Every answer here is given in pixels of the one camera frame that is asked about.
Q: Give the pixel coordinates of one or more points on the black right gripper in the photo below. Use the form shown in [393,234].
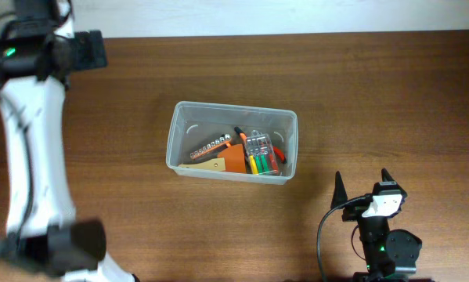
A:
[340,194]

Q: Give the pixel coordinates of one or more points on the red handled cutting pliers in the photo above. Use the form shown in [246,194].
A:
[279,153]

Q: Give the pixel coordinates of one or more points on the clear case coloured screwdrivers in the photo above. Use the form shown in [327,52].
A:
[260,154]

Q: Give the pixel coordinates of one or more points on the black orange long-nose pliers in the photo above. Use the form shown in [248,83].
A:
[240,133]

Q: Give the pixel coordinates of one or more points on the orange scraper wooden handle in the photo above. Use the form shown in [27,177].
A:
[230,159]

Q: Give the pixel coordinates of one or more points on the red socket rail with sockets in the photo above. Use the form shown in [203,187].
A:
[217,144]

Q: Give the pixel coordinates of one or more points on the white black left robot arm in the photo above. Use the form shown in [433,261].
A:
[39,49]

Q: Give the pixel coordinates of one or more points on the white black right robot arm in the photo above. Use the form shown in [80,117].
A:
[390,255]

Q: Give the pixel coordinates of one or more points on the clear plastic container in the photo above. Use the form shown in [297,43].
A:
[196,124]

